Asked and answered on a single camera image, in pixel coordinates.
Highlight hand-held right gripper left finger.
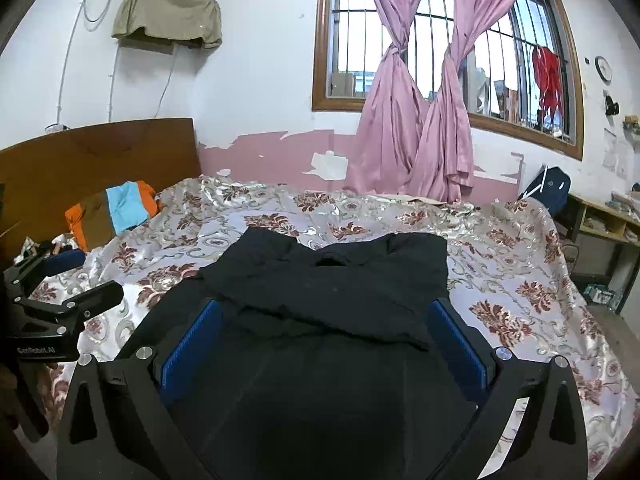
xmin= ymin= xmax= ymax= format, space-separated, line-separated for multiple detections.
xmin=56 ymin=298 xmax=226 ymax=480

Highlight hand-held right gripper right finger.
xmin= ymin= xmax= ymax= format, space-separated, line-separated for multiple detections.
xmin=426 ymin=298 xmax=589 ymax=480

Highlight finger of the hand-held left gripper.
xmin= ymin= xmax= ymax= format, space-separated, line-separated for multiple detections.
xmin=20 ymin=280 xmax=125 ymax=322
xmin=4 ymin=250 xmax=87 ymax=301

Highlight black jacket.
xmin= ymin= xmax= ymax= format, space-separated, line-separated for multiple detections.
xmin=112 ymin=227 xmax=490 ymax=480

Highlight red hanging clothes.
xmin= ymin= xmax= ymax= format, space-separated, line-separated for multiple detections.
xmin=531 ymin=45 xmax=564 ymax=122

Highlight small dark bundle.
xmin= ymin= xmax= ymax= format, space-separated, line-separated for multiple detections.
xmin=20 ymin=239 xmax=82 ymax=262

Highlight orange blue brown pillow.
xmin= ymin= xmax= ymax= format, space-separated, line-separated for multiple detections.
xmin=64 ymin=180 xmax=162 ymax=254

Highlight floral bedspread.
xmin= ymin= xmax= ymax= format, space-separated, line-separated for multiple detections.
xmin=14 ymin=175 xmax=637 ymax=480

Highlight wooden headboard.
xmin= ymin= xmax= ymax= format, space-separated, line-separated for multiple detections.
xmin=0 ymin=117 xmax=202 ymax=262

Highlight wooden desk with shelves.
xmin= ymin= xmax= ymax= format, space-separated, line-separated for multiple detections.
xmin=557 ymin=192 xmax=640 ymax=312

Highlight dark blue backpack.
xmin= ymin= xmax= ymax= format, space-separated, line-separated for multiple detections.
xmin=519 ymin=164 xmax=572 ymax=217

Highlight stack of papers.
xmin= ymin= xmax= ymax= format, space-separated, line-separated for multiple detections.
xmin=607 ymin=189 xmax=640 ymax=217

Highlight pink curtain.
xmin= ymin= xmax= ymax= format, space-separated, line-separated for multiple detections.
xmin=404 ymin=0 xmax=540 ymax=203
xmin=345 ymin=0 xmax=432 ymax=197

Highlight khaki covered air conditioner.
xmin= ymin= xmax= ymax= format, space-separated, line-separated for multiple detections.
xmin=110 ymin=0 xmax=224 ymax=52

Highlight wooden barred window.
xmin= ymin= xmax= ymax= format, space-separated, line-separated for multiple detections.
xmin=310 ymin=0 xmax=585 ymax=162

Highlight white wall cable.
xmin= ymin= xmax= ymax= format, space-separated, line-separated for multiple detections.
xmin=56 ymin=0 xmax=126 ymax=128

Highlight white wall paper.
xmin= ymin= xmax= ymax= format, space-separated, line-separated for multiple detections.
xmin=602 ymin=127 xmax=634 ymax=182

